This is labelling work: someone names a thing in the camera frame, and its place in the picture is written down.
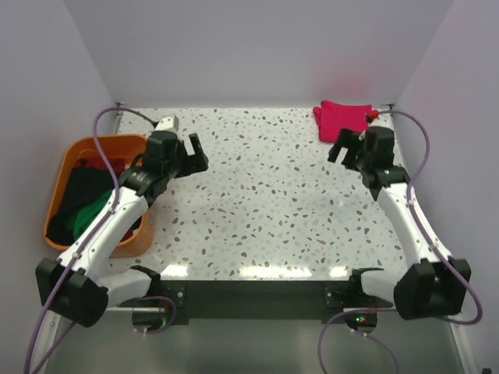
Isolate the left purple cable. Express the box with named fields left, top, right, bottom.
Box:
left=23, top=107, right=179, bottom=374

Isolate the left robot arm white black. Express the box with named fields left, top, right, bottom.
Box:
left=35, top=130, right=208, bottom=327

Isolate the orange plastic bin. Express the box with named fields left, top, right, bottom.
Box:
left=44, top=134, right=154, bottom=258

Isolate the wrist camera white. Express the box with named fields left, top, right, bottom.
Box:
left=359, top=110, right=380, bottom=140
left=154, top=115, right=179, bottom=134

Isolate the dark red t shirt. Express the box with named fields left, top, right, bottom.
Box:
left=79, top=157, right=128, bottom=175

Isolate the black t shirt in bin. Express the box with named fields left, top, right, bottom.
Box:
left=47, top=158, right=129, bottom=247

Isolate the green t shirt in bin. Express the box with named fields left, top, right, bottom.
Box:
left=62, top=190, right=111, bottom=245

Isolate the pink red t shirt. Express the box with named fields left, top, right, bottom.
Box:
left=313, top=100, right=373, bottom=143

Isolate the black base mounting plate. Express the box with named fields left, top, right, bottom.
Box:
left=116, top=279, right=391, bottom=326

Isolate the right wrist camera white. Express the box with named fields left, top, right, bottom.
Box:
left=359, top=110, right=380, bottom=140

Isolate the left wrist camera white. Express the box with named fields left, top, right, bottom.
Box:
left=154, top=115, right=179, bottom=134

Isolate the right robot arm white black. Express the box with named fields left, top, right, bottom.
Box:
left=328, top=126, right=471, bottom=320

